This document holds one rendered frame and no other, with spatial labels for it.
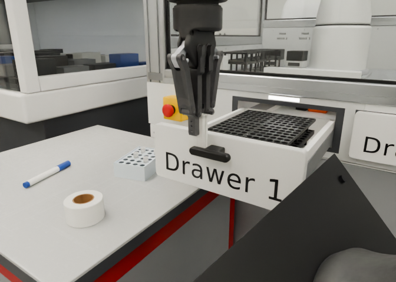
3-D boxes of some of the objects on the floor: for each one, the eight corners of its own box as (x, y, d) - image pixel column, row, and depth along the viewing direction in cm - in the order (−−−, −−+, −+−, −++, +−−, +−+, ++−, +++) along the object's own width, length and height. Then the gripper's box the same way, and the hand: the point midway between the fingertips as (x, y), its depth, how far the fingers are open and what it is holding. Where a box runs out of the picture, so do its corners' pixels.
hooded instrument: (58, 308, 128) (-43, -262, 74) (-93, 191, 225) (-184, -93, 171) (208, 192, 224) (211, -93, 170) (57, 145, 321) (29, -46, 267)
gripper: (200, 8, 53) (200, 139, 60) (149, 1, 42) (157, 160, 50) (239, 6, 49) (234, 146, 56) (194, -3, 38) (195, 171, 46)
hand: (198, 133), depth 52 cm, fingers closed, pressing on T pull
